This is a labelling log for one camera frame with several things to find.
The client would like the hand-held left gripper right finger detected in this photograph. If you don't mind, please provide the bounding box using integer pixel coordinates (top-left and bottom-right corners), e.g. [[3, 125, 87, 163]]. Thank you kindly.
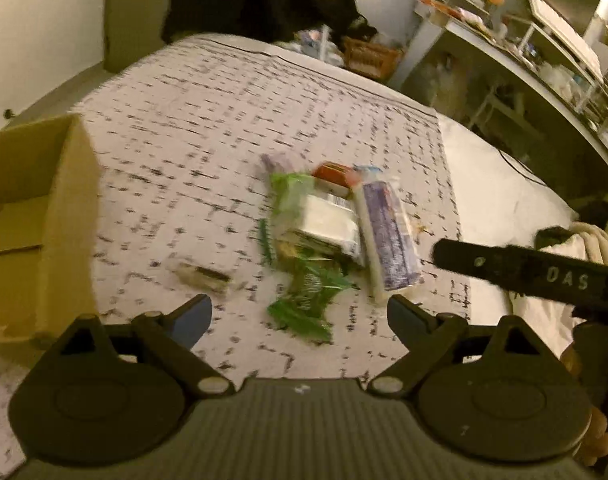
[[365, 294, 554, 401]]

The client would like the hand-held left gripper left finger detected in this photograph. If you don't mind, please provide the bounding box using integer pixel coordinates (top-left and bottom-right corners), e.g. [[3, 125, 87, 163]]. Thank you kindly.
[[49, 294, 235, 401]]

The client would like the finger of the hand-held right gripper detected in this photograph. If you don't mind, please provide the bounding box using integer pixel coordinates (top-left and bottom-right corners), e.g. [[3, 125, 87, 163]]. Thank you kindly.
[[431, 238, 535, 290]]

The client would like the small clear brown snack packet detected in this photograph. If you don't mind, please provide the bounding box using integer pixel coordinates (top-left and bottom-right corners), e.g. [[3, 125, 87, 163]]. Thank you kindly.
[[170, 259, 237, 297]]

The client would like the long purple snack packet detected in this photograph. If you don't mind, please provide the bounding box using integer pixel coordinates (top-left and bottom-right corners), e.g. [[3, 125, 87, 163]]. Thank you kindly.
[[353, 165, 422, 303]]

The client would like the green leafy print snack packet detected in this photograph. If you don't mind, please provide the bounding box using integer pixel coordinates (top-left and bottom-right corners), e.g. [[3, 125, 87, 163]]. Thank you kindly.
[[259, 220, 359, 343]]

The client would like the white snack packet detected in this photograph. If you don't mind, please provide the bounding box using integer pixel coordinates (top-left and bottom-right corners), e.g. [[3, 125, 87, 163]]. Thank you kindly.
[[284, 191, 363, 263]]

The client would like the red orange snack packet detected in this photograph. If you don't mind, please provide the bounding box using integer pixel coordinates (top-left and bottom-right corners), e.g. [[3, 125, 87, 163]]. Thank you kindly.
[[312, 161, 357, 198]]

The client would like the green clear snack packet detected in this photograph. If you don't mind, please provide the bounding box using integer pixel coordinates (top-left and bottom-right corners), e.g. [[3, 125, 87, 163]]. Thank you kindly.
[[268, 171, 315, 233]]

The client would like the brown cardboard box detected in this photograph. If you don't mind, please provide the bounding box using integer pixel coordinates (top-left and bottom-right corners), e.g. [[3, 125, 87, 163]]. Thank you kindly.
[[0, 114, 101, 357]]

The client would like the small purple snack packet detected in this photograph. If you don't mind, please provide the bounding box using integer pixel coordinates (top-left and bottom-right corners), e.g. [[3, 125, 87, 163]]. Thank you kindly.
[[260, 154, 307, 181]]

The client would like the person's right hand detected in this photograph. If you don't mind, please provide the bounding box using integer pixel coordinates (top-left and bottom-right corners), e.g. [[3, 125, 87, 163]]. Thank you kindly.
[[560, 331, 608, 467]]

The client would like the white cloth bundle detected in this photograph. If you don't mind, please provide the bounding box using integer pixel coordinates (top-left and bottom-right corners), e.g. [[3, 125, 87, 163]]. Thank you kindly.
[[506, 220, 608, 361]]

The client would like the white bed sheet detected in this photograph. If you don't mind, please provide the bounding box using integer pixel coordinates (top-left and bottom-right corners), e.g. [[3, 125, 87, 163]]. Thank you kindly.
[[435, 109, 587, 361]]

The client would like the white desk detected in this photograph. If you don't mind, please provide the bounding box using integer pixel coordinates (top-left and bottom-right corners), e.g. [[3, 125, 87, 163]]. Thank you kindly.
[[388, 10, 608, 203]]

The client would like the brown wooden crate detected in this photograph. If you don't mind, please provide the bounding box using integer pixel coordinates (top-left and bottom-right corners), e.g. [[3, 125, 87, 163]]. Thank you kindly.
[[343, 36, 403, 82]]

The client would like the olive grey door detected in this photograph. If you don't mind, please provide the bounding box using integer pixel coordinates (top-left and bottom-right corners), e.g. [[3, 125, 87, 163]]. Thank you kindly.
[[103, 0, 177, 73]]

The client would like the black cable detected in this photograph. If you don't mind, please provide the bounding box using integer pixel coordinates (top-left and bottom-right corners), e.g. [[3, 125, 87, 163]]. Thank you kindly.
[[498, 149, 552, 187]]

